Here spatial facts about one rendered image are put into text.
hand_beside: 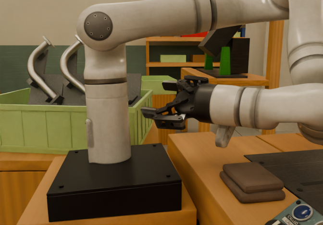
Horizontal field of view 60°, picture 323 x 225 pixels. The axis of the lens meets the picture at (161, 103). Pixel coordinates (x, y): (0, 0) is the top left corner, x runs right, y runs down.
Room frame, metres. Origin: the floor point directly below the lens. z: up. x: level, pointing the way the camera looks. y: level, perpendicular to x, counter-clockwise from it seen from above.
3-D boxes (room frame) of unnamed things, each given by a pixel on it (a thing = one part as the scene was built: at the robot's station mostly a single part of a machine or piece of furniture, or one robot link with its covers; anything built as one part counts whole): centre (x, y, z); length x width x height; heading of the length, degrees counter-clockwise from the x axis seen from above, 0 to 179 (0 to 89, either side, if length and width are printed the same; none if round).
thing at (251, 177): (0.46, -0.16, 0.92); 0.10 x 0.08 x 0.03; 9
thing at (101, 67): (0.62, 0.13, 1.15); 0.09 x 0.09 x 0.17; 5
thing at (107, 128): (0.61, 0.12, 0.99); 0.09 x 0.09 x 0.17; 6
